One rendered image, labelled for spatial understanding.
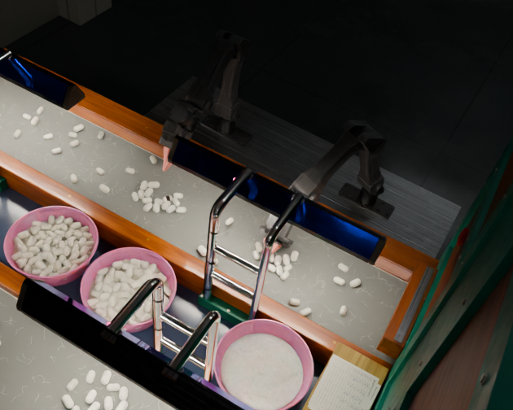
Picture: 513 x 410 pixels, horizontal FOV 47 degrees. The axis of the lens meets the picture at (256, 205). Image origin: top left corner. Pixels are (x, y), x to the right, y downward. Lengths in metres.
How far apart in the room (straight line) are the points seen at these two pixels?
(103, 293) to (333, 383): 0.68
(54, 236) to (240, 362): 0.68
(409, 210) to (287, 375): 0.84
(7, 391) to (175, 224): 0.68
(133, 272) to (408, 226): 0.96
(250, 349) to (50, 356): 0.52
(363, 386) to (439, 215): 0.82
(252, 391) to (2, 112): 1.34
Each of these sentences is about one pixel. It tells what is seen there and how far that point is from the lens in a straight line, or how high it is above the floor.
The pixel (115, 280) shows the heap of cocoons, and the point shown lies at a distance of 1.80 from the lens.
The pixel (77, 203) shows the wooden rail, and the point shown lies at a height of 0.76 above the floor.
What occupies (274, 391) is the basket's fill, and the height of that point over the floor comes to 0.73.
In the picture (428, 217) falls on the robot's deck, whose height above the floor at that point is 0.67.
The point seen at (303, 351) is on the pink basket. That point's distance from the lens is 1.69.
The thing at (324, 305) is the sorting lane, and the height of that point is 0.74.
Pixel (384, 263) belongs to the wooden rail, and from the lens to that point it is 1.91.
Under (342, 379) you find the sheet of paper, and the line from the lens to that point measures 1.64.
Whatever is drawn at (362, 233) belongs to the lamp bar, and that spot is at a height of 1.10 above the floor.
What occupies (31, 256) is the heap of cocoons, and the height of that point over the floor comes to 0.74.
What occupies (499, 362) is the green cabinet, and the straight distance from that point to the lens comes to 0.55.
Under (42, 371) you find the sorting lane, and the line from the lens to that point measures 1.67.
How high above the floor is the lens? 2.22
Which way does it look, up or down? 48 degrees down
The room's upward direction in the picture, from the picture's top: 10 degrees clockwise
